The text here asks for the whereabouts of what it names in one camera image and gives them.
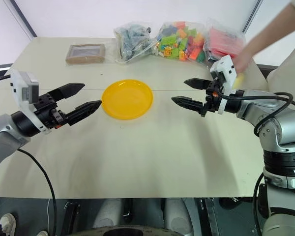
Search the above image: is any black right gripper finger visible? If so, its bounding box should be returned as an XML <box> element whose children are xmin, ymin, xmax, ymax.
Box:
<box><xmin>183</xmin><ymin>78</ymin><xmax>213</xmax><ymax>90</ymax></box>
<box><xmin>171</xmin><ymin>96</ymin><xmax>205</xmax><ymax>115</ymax></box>

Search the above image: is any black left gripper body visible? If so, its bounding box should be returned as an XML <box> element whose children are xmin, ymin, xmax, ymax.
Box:
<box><xmin>33</xmin><ymin>91</ymin><xmax>70</xmax><ymax>130</ymax></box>

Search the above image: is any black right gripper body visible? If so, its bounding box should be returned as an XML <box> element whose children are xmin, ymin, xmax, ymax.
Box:
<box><xmin>201</xmin><ymin>78</ymin><xmax>225</xmax><ymax>117</ymax></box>

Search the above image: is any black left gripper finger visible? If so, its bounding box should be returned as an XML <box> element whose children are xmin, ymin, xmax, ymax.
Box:
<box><xmin>49</xmin><ymin>83</ymin><xmax>86</xmax><ymax>101</ymax></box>
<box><xmin>65</xmin><ymin>100</ymin><xmax>103</xmax><ymax>126</ymax></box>

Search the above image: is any small yellow object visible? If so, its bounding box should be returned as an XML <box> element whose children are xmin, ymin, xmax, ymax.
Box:
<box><xmin>232</xmin><ymin>72</ymin><xmax>245</xmax><ymax>89</ymax></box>

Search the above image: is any yellow plastic plate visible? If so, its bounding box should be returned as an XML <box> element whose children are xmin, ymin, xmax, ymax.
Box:
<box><xmin>101</xmin><ymin>79</ymin><xmax>154</xmax><ymax>121</ymax></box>

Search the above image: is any person's bare hand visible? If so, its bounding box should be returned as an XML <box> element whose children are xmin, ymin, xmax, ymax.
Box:
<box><xmin>234</xmin><ymin>45</ymin><xmax>253</xmax><ymax>74</ymax></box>

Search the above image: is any brown cardboard window box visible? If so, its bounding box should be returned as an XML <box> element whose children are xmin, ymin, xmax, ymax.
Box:
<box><xmin>65</xmin><ymin>43</ymin><xmax>106</xmax><ymax>65</ymax></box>

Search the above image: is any clear bag of colourful bricks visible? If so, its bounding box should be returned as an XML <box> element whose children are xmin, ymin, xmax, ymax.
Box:
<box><xmin>152</xmin><ymin>21</ymin><xmax>208</xmax><ymax>65</ymax></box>

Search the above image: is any clear bag of pink pieces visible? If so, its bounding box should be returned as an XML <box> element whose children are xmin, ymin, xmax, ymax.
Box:
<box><xmin>203</xmin><ymin>18</ymin><xmax>246</xmax><ymax>67</ymax></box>

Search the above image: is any clear bag of grey bricks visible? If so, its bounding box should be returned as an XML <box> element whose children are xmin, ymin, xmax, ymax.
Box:
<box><xmin>113</xmin><ymin>21</ymin><xmax>158</xmax><ymax>64</ymax></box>

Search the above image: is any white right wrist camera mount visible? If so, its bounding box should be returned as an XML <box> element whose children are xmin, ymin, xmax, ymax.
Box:
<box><xmin>209</xmin><ymin>55</ymin><xmax>237</xmax><ymax>116</ymax></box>

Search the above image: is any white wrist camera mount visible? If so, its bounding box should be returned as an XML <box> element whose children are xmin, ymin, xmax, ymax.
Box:
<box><xmin>209</xmin><ymin>55</ymin><xmax>237</xmax><ymax>116</ymax></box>
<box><xmin>9</xmin><ymin>69</ymin><xmax>52</xmax><ymax>135</ymax></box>

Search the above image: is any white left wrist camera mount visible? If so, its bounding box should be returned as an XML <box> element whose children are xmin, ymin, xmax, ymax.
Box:
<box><xmin>9</xmin><ymin>69</ymin><xmax>52</xmax><ymax>135</ymax></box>

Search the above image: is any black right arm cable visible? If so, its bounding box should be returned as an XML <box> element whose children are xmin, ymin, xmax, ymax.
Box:
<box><xmin>211</xmin><ymin>91</ymin><xmax>294</xmax><ymax>136</ymax></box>

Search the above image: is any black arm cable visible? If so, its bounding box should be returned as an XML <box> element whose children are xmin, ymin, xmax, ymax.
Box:
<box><xmin>211</xmin><ymin>91</ymin><xmax>294</xmax><ymax>136</ymax></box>
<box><xmin>16</xmin><ymin>148</ymin><xmax>58</xmax><ymax>236</ymax></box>

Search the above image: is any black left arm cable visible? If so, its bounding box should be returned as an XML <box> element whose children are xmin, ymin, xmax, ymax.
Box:
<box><xmin>16</xmin><ymin>148</ymin><xmax>58</xmax><ymax>236</ymax></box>

